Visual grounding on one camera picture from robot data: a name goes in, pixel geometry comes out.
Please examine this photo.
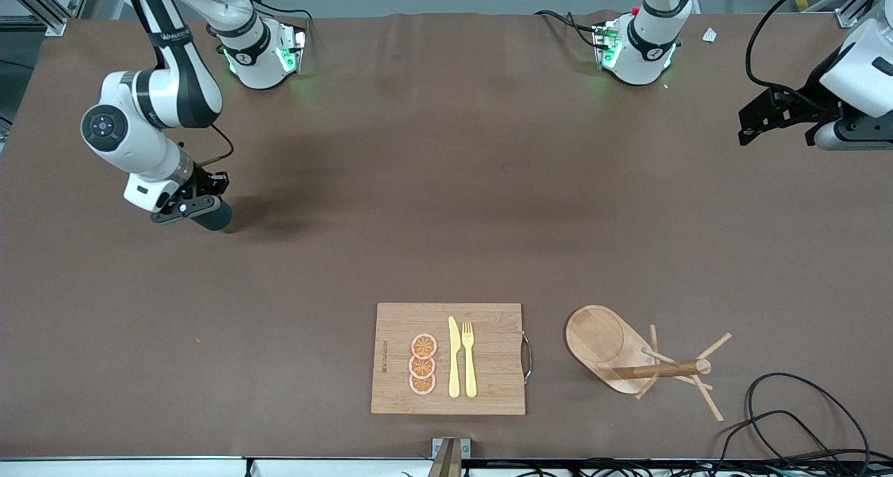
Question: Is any wooden cutting board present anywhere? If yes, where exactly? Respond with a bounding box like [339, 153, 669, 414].
[370, 303, 534, 416]

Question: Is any wooden mug tree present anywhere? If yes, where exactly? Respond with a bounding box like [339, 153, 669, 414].
[565, 305, 734, 423]

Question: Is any aluminium frame post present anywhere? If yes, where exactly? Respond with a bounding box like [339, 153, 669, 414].
[834, 0, 893, 29]
[0, 0, 95, 37]

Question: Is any yellow plastic knife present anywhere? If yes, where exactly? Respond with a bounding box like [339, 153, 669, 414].
[448, 316, 462, 399]

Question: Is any white table edge rail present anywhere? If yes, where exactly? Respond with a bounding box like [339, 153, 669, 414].
[0, 456, 433, 477]

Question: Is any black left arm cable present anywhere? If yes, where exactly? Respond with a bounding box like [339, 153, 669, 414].
[746, 0, 838, 109]

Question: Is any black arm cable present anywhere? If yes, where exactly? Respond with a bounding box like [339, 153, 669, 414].
[178, 123, 235, 168]
[746, 0, 838, 109]

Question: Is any dark green cup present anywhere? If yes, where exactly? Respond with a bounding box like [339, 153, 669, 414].
[192, 198, 234, 233]

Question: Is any black cable bundle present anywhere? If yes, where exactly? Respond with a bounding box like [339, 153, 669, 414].
[460, 457, 893, 477]

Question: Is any metal table edge bracket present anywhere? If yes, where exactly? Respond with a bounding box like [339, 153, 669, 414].
[427, 437, 472, 477]

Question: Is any black base cable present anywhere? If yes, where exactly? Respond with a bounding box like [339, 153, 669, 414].
[251, 0, 313, 23]
[534, 10, 605, 50]

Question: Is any black left base cable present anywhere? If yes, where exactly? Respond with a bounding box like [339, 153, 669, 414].
[534, 10, 605, 50]

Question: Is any black looped cable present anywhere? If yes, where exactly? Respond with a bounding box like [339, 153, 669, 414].
[712, 372, 873, 477]

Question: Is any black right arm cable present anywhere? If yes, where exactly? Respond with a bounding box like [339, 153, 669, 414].
[178, 123, 235, 168]

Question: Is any yellow plastic fork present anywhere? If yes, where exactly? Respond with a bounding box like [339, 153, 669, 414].
[461, 321, 479, 399]

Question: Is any black right base cable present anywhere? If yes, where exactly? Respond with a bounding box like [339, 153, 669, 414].
[251, 0, 313, 23]

